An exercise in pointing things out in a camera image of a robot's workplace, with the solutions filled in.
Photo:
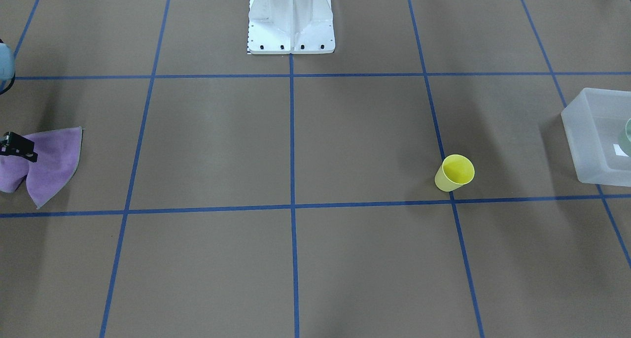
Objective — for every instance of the clear plastic bin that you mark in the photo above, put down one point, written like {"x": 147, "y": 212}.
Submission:
{"x": 593, "y": 122}

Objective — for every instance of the pale green bowl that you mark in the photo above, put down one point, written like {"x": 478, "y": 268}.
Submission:
{"x": 624, "y": 139}

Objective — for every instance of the yellow plastic cup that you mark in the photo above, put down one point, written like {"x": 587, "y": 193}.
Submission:
{"x": 454, "y": 172}

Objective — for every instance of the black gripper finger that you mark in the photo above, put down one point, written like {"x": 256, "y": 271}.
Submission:
{"x": 13, "y": 144}

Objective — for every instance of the purple microfiber cloth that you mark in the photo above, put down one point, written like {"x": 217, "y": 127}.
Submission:
{"x": 58, "y": 158}

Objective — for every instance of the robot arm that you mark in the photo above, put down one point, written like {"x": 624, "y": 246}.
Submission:
{"x": 7, "y": 67}

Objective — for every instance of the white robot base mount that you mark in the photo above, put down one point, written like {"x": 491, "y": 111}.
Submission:
{"x": 283, "y": 27}

